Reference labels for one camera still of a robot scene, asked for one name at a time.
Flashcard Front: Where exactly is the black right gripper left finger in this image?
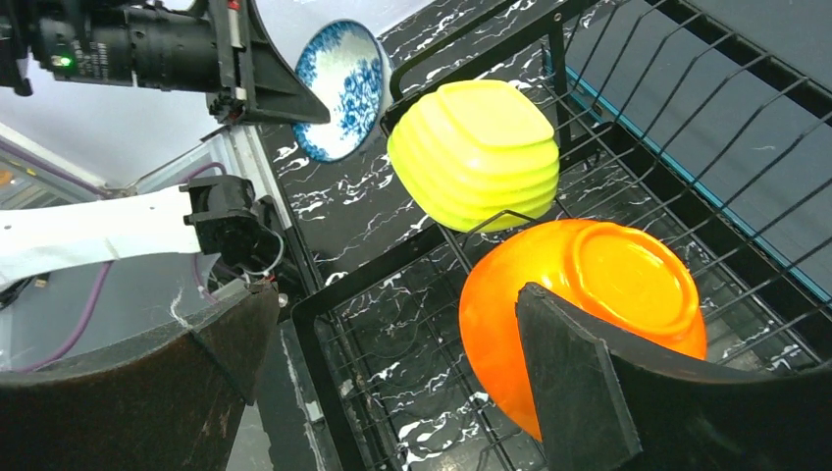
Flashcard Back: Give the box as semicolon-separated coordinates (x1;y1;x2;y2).
1;282;281;470

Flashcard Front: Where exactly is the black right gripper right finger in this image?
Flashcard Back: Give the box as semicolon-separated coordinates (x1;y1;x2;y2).
516;283;831;470

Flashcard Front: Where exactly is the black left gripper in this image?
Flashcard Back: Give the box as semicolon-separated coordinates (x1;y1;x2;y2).
26;1;331;125

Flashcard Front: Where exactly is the blue patterned bowl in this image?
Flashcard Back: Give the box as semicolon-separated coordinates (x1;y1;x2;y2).
292;20;393;164

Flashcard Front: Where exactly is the orange white bowl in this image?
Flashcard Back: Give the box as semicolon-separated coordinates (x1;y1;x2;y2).
458;219;707;440

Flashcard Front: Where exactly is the green white bowl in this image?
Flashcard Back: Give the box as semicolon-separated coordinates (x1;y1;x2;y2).
387;79;559;233

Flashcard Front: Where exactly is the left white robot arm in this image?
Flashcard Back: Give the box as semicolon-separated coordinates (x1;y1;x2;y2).
1;1;331;283

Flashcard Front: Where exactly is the dark grey flat box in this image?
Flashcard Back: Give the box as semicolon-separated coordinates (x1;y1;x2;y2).
567;1;831;299

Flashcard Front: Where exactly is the aluminium table edge rail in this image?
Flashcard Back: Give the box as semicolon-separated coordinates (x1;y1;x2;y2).
1;125;292;228

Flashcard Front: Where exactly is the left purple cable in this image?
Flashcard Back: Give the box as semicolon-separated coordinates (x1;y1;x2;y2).
0;139;229;374

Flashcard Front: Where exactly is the black wire dish rack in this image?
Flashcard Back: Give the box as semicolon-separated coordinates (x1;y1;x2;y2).
289;1;831;470

